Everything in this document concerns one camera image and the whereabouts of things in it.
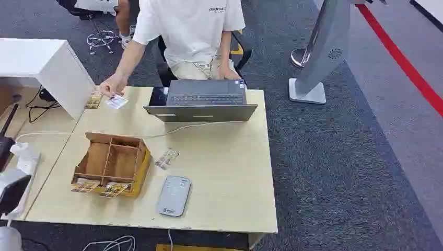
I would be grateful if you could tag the person's left hand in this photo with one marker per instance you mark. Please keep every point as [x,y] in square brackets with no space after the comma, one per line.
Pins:
[228,73]

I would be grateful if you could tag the person's right hand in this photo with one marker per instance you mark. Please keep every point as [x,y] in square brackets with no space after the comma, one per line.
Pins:
[111,85]

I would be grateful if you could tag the white printed card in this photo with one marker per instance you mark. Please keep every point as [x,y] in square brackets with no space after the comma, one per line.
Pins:
[117,102]

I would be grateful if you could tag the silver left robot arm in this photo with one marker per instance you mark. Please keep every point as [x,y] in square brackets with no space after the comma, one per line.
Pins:
[8,239]

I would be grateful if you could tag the yellow printed card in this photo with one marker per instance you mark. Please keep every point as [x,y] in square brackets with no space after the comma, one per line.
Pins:
[85,185]
[93,100]
[114,190]

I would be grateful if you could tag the black office chair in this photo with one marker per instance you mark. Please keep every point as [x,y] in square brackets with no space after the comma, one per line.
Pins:
[242,52]

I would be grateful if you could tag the dark grey laptop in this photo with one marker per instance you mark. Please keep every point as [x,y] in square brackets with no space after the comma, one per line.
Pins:
[204,100]

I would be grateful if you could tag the chrome chair base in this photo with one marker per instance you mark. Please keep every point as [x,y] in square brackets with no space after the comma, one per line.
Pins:
[101,40]

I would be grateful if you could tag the person in white shirt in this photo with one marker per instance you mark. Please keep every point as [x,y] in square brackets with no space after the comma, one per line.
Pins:
[188,31]

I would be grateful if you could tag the white cabinet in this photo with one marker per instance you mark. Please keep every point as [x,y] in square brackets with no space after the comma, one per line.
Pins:
[52,69]

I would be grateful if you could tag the person standing behind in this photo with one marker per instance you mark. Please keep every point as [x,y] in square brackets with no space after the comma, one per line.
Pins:
[124,24]

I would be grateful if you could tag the chrome stanchion base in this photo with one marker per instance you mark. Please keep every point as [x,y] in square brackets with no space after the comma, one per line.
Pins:
[299,57]

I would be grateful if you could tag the wooden compartment box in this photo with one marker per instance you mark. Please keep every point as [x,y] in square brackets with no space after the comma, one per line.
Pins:
[114,162]

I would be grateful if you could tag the pale printed card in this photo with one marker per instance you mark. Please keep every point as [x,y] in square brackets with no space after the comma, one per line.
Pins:
[167,158]

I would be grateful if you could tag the grey kiosk stand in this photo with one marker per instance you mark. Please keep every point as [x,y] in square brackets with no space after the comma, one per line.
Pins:
[322,52]

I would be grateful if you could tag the white crumpled plastic bag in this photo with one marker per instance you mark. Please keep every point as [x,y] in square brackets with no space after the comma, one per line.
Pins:
[25,157]

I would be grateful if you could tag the black router with antenna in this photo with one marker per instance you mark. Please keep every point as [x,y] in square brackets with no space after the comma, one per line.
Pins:
[6,142]

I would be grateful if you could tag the grey card reader device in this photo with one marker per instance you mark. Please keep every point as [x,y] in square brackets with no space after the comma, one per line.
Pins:
[174,196]

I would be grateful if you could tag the yellow board under desk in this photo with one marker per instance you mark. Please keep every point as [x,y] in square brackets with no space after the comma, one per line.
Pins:
[197,248]

